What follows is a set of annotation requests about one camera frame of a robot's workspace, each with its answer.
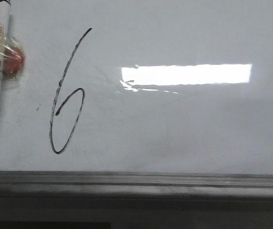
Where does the red round magnet with tape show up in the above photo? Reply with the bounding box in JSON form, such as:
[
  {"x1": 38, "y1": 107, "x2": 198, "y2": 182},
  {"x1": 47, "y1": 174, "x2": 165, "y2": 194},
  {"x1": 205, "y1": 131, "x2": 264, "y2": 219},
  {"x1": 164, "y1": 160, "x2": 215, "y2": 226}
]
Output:
[{"x1": 2, "y1": 36, "x2": 25, "y2": 80}]

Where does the grey aluminium whiteboard tray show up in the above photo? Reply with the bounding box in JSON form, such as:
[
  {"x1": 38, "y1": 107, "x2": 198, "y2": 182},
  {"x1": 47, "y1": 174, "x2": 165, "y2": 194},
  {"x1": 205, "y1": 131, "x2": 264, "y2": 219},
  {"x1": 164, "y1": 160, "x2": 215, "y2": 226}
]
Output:
[{"x1": 0, "y1": 171, "x2": 273, "y2": 229}]

